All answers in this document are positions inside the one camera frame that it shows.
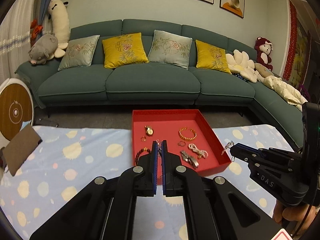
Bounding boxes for blue planet print blanket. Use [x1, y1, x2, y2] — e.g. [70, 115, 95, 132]
[0, 124, 320, 240]

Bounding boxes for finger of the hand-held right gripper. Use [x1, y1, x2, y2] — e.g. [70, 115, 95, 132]
[229, 146, 276, 167]
[235, 143, 301, 160]

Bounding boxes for gold chain bracelet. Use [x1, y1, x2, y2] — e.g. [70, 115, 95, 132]
[179, 127, 197, 142]

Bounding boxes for grey plush pig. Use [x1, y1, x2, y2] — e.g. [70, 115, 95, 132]
[28, 33, 59, 66]

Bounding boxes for cream puffy quilt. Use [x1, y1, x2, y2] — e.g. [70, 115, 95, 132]
[257, 75, 308, 112]

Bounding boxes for long white plush animal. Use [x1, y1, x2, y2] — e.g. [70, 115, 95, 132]
[48, 0, 71, 58]

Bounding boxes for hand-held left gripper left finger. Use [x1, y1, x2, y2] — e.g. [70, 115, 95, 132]
[29, 141, 158, 240]

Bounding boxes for silver wrist watch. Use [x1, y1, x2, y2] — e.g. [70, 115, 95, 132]
[180, 150, 200, 168]

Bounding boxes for person's right hand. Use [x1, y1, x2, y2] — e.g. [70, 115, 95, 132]
[272, 199, 320, 232]

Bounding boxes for white flower cushion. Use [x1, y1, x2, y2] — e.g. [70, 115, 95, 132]
[225, 49, 259, 83]

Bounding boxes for dark green sofa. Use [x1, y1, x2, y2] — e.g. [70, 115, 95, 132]
[14, 19, 307, 148]

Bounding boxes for grey-green embroidered pillow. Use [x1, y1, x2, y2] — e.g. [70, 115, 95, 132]
[58, 34, 100, 71]
[147, 30, 193, 70]

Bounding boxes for white sheer curtain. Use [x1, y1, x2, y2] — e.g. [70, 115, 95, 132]
[0, 0, 58, 85]

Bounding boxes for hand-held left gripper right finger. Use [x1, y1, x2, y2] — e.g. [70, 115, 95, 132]
[161, 140, 287, 240]

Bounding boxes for red curtain bow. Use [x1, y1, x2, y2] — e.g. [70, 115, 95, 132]
[30, 21, 42, 40]

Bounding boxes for round white wooden-face appliance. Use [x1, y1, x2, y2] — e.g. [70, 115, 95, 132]
[0, 78, 35, 148]

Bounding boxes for black cable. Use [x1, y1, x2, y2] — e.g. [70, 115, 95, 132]
[294, 205, 314, 240]

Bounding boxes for red jewelry box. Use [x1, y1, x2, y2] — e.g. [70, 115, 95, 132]
[132, 109, 232, 185]

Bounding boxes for red monkey plush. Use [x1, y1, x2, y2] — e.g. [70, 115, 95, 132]
[254, 37, 274, 71]

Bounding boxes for pearl bracelet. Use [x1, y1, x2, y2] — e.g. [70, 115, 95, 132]
[188, 143, 209, 159]

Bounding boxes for dark wooden bead bracelet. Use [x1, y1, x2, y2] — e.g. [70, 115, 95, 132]
[135, 147, 152, 166]

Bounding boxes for red floral wall hanging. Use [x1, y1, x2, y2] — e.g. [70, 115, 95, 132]
[282, 0, 318, 90]

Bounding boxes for purple flowers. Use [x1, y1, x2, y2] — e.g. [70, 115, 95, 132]
[299, 85, 310, 101]

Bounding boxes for beige small cushion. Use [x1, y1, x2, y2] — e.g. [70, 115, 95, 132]
[254, 62, 275, 78]

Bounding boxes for yellow embroidered pillow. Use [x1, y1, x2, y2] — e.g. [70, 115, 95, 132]
[195, 39, 232, 75]
[102, 32, 150, 69]

